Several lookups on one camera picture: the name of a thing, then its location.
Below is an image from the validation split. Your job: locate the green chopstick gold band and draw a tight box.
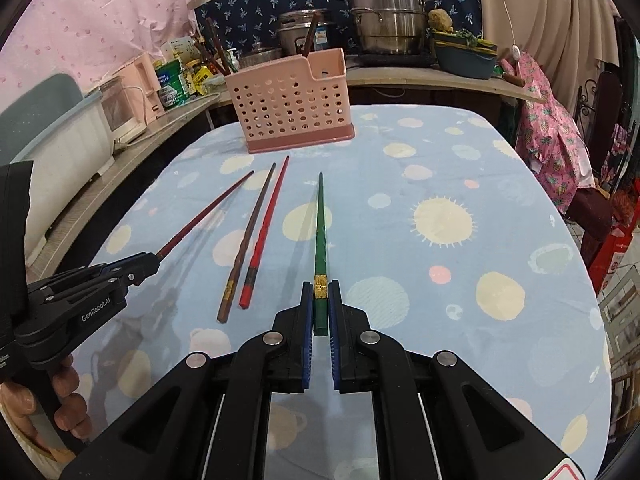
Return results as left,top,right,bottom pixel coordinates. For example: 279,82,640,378
314,174,329,337

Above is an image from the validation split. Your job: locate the person's left hand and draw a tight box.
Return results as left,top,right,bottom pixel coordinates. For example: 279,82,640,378
1,356,92,463

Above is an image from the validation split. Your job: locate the brown chopstick gold band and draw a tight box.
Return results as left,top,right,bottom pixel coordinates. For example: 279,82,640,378
217,162,277,324

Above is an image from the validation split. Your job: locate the red chopstick far right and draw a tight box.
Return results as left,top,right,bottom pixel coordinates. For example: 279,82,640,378
239,156,290,310

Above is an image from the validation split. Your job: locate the white plastic storage box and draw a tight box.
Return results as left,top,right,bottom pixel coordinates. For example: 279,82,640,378
1,74,114,266

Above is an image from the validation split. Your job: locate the pink small appliance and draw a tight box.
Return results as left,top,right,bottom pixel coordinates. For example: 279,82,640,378
98,52,165,148

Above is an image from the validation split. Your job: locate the green food package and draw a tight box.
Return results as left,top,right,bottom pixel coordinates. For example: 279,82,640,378
155,60,189,110

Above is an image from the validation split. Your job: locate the light blue patterned tablecloth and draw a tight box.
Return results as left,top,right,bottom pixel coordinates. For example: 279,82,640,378
75,105,611,478

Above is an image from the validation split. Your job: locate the pink perforated utensil holder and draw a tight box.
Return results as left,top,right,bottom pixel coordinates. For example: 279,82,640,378
226,48,355,154

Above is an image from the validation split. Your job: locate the small pot glass lid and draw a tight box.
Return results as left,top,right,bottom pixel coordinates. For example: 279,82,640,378
239,42,282,70

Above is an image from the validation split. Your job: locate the dark maroon chopstick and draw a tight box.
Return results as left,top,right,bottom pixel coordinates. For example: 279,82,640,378
302,11,321,58
205,18,231,76

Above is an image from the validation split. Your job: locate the pink dotted hanging cloth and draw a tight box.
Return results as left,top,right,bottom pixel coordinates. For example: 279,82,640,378
1,0,195,107

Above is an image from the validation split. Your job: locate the silver rice cooker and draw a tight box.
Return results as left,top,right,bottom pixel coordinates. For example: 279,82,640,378
277,9,335,55

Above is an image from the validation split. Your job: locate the pink floral garment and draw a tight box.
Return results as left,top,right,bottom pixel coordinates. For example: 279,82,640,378
500,52,596,214

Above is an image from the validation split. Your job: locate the dark teal basin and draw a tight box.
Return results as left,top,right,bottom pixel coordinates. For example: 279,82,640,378
432,29,498,80

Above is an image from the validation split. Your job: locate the large stainless steel steamer pot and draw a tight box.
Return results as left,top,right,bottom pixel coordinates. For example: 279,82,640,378
349,0,434,55

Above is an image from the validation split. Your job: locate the beige hanging curtain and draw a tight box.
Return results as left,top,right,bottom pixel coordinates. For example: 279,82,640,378
480,0,618,112

